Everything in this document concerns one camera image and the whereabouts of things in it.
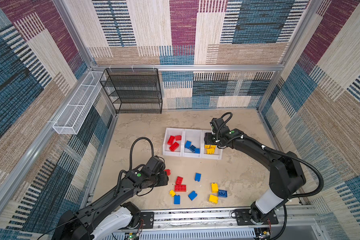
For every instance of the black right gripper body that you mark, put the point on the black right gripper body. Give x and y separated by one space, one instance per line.
211 139

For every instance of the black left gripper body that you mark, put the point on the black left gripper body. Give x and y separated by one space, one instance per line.
161 179

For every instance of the small yellow lego brick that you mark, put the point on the small yellow lego brick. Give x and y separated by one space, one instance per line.
172 193

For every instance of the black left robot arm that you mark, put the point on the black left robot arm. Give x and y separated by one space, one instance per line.
97 220

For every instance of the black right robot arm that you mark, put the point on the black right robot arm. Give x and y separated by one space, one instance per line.
286 174

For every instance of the white three-compartment bin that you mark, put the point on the white three-compartment bin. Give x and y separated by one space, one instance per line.
197 139

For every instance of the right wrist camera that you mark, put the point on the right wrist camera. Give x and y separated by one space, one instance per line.
218 124

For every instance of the black wire shelf rack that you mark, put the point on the black wire shelf rack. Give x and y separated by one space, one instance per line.
133 90

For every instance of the white wire mesh basket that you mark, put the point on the white wire mesh basket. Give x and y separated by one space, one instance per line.
75 112

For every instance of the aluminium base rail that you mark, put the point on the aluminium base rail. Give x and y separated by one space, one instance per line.
301 223

